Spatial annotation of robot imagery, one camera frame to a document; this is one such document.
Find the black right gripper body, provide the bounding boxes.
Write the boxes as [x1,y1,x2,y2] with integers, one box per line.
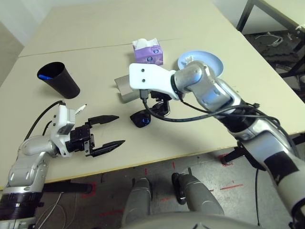
[149,90,173,103]

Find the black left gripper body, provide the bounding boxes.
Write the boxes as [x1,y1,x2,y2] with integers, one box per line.
[65,121,96,157]

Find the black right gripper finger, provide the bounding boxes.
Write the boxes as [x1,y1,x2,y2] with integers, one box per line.
[160,100,171,117]

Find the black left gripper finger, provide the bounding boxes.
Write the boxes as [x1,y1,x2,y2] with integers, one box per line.
[88,114,120,126]
[91,140,126,157]

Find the white marker black cap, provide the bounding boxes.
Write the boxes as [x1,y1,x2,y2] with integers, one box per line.
[73,104,88,116]

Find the black sunglasses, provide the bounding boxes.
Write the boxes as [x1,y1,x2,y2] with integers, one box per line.
[129,104,170,129]

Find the grey glasses case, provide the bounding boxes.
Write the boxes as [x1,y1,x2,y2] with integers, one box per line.
[114,74,141,104]

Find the blue plastic plate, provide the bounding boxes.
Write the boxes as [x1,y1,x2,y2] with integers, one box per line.
[177,50,224,77]

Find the purple tissue box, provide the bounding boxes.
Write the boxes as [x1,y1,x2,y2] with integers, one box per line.
[132,38,164,66]

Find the black table foot bar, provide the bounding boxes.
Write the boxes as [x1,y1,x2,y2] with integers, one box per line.
[223,143,246,165]
[42,182,92,194]
[289,133,305,145]

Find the red floor tape corner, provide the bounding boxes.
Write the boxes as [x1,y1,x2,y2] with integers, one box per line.
[81,182,97,198]
[219,154,235,167]

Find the black tapered cup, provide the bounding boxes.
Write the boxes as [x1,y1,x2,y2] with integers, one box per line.
[37,62,81,99]

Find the grey left robot leg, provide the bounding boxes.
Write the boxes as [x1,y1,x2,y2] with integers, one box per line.
[121,177,153,224]

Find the grey robot leg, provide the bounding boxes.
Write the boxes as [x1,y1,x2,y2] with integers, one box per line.
[121,177,153,224]
[172,173,224,215]

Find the grey right robot leg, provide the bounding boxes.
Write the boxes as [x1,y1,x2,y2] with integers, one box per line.
[172,173,224,215]

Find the red floor tape strip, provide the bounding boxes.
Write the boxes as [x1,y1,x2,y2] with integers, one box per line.
[220,183,244,191]

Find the grey robot torso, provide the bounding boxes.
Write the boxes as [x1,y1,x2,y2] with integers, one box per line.
[122,212,263,229]

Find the white curved floor object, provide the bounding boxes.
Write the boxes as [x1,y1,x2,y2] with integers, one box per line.
[256,34,284,46]

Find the white floor cable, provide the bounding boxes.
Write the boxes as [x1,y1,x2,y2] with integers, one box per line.
[33,190,77,225]

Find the beige neighbouring table black frame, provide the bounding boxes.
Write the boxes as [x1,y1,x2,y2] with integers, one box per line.
[237,0,305,48]

